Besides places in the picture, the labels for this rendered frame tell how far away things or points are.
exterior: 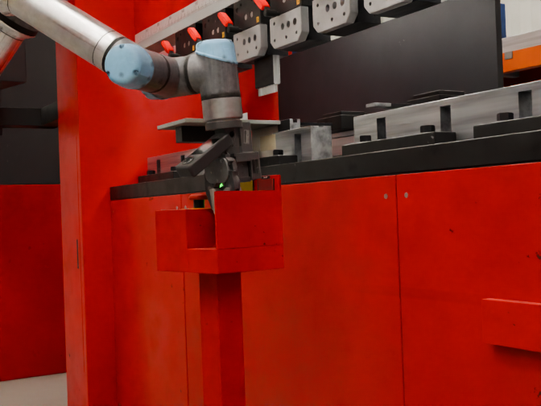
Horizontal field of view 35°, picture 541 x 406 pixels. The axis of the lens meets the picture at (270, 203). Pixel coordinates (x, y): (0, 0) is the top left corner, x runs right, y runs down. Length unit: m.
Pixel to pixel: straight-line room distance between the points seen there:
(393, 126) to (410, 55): 0.84
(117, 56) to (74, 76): 1.48
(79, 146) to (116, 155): 0.13
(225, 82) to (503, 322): 0.66
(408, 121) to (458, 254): 0.39
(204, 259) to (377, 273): 0.33
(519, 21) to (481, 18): 4.73
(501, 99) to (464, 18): 0.90
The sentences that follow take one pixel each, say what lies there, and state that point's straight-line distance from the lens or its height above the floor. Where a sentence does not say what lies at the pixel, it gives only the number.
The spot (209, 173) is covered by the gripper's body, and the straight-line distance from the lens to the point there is 1.63.
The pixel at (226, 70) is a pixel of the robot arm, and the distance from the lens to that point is 1.61.
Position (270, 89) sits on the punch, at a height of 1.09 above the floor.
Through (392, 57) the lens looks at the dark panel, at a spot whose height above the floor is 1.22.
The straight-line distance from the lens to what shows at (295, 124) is 2.16.
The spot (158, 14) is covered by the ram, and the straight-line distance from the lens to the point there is 2.88.
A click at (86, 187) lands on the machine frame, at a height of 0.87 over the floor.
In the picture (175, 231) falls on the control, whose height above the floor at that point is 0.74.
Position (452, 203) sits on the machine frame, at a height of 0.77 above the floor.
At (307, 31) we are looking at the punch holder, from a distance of 2.08.
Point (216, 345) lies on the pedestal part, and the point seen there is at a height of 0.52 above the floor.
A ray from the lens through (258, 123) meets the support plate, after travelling 2.15.
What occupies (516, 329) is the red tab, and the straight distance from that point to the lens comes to 1.35.
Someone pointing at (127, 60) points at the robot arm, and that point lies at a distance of 1.53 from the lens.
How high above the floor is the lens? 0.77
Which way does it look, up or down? 1 degrees up
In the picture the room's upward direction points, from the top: 2 degrees counter-clockwise
